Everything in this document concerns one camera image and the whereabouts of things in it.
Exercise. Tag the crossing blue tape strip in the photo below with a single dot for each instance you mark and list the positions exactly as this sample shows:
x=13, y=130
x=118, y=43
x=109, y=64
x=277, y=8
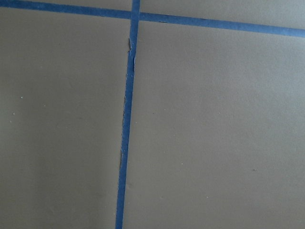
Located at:
x=152, y=17

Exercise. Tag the long blue tape strip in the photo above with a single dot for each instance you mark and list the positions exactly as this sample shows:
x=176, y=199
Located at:
x=127, y=111

